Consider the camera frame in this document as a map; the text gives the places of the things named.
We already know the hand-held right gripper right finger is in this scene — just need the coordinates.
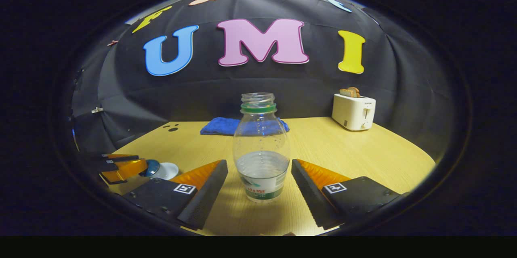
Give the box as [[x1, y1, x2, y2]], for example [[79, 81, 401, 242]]
[[290, 159, 408, 231]]

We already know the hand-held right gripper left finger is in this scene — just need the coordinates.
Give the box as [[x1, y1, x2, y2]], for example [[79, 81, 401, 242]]
[[123, 160, 229, 231]]

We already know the dark teacup white inside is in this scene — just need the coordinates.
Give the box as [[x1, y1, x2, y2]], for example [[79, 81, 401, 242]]
[[153, 162, 179, 180]]

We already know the clear plastic water bottle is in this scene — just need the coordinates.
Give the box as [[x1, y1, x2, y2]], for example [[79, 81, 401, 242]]
[[233, 92, 290, 203]]

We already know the blue towel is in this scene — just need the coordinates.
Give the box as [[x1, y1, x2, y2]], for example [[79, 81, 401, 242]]
[[200, 117, 290, 136]]

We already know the white toaster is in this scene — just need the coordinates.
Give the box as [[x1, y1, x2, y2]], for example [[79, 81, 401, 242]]
[[332, 93, 376, 131]]

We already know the black backdrop cloth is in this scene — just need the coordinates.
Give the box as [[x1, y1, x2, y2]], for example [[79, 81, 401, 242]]
[[72, 0, 459, 166]]

